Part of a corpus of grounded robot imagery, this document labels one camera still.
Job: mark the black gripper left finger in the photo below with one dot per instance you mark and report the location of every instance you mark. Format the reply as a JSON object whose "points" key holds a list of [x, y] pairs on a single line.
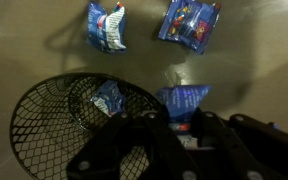
{"points": [[150, 133]]}

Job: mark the blue fruit snack pouch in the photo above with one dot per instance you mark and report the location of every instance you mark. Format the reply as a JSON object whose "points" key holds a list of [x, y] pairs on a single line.
{"points": [[190, 25], [109, 98], [107, 28], [184, 103]]}

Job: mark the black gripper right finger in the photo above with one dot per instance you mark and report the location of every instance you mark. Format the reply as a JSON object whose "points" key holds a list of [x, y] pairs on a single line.
{"points": [[250, 150]]}

